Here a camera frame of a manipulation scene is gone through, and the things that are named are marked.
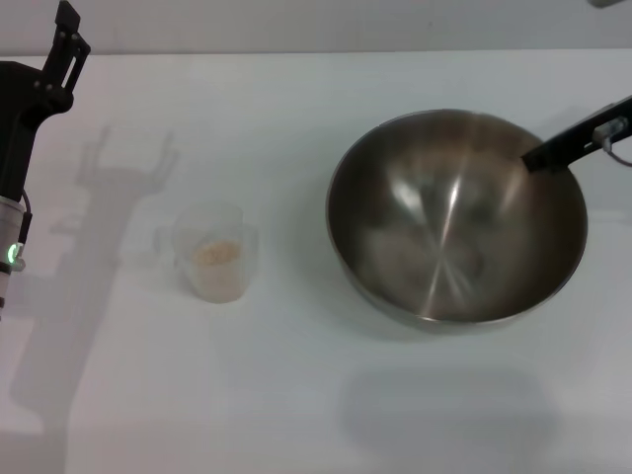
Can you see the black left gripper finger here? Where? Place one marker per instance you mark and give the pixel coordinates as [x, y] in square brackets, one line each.
[58, 81]

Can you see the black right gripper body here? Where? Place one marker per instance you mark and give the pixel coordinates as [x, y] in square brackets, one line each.
[621, 109]

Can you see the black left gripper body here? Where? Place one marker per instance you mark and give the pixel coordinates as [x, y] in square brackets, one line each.
[17, 118]

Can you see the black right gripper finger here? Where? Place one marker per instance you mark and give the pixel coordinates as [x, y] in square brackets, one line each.
[558, 148]

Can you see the stainless steel mixing bowl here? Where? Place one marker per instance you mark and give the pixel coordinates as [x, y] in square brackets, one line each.
[444, 237]

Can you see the white rice grains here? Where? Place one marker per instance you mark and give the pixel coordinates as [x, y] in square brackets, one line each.
[217, 254]

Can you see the clear plastic measuring cup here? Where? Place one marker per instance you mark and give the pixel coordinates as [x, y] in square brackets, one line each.
[217, 276]

